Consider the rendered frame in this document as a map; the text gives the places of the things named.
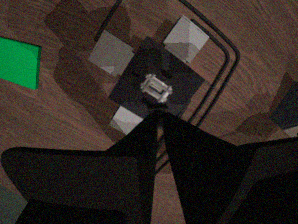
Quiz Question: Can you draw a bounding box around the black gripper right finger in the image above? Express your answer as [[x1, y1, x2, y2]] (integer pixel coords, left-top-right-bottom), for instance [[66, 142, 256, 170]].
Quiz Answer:
[[162, 113, 298, 224]]

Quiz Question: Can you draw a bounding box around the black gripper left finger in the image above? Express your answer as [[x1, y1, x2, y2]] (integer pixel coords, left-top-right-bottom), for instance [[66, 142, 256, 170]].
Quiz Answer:
[[0, 113, 157, 224]]

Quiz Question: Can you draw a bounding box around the grey usb socket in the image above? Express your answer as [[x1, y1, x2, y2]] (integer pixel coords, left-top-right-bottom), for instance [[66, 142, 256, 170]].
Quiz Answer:
[[141, 73, 173, 103]]

